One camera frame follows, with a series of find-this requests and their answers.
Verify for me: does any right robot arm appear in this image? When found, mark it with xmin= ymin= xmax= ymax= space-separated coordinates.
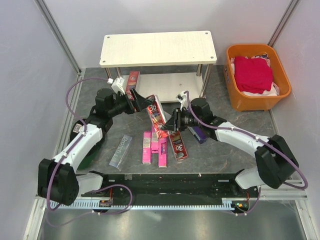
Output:
xmin=160 ymin=97 xmax=299 ymax=197

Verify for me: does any red 3D toothpaste box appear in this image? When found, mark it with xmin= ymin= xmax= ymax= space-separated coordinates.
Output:
xmin=169 ymin=131 xmax=188 ymax=162

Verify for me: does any white two-tier shelf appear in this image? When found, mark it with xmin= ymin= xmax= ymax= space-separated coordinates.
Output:
xmin=99 ymin=30 xmax=217 ymax=103

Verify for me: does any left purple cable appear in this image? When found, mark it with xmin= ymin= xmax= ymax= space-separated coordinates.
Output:
xmin=44 ymin=77 xmax=134 ymax=227

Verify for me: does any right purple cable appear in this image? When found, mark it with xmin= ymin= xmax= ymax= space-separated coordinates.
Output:
xmin=183 ymin=91 xmax=309 ymax=217

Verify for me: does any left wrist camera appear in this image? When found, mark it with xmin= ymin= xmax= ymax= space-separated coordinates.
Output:
xmin=107 ymin=76 xmax=125 ymax=95

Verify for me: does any clear Protefix box front left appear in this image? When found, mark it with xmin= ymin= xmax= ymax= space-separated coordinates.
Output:
xmin=109 ymin=135 xmax=133 ymax=171

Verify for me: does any pink box left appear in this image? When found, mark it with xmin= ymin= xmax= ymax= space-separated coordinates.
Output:
xmin=142 ymin=131 xmax=152 ymax=165

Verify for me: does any purple toothpaste box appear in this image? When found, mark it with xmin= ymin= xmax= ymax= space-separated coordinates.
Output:
xmin=187 ymin=126 xmax=207 ymax=144

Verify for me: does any purple cable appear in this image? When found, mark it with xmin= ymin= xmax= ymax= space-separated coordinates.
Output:
xmin=183 ymin=91 xmax=309 ymax=217
xmin=44 ymin=77 xmax=134 ymax=227

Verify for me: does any slotted cable duct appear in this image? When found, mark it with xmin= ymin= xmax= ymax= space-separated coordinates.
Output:
xmin=58 ymin=198 xmax=250 ymax=211

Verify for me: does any orange plastic basket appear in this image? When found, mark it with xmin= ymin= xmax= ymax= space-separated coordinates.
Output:
xmin=224 ymin=43 xmax=292 ymax=112

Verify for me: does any pink box right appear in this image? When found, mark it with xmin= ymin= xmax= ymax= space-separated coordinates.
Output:
xmin=158 ymin=137 xmax=167 ymax=168

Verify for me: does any silver backed toothpaste box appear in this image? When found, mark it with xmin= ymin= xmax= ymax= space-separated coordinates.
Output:
xmin=147 ymin=94 xmax=170 ymax=139

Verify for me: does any red folded cloth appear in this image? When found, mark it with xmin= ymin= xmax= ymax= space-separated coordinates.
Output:
xmin=234 ymin=56 xmax=273 ymax=94

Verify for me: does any pink box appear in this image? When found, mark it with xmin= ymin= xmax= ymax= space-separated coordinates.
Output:
xmin=150 ymin=125 xmax=159 ymax=154
xmin=158 ymin=137 xmax=167 ymax=168
xmin=142 ymin=131 xmax=152 ymax=165

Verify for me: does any silver red toothpaste box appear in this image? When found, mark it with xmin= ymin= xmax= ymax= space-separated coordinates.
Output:
xmin=125 ymin=71 xmax=140 ymax=96

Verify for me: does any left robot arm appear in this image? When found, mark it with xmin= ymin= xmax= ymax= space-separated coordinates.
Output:
xmin=37 ymin=88 xmax=155 ymax=206

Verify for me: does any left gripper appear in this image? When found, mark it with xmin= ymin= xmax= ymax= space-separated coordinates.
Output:
xmin=108 ymin=87 xmax=152 ymax=118

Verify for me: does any pink box middle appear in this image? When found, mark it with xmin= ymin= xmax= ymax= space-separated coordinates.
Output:
xmin=150 ymin=125 xmax=159 ymax=154

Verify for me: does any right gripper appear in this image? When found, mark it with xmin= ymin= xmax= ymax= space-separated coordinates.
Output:
xmin=161 ymin=107 xmax=203 ymax=132

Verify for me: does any clear Protefix box near shelf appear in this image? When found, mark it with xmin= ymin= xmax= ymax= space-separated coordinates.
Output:
xmin=163 ymin=111 xmax=172 ymax=122

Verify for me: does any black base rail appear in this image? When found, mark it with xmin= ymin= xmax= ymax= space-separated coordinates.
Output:
xmin=81 ymin=173 xmax=259 ymax=199

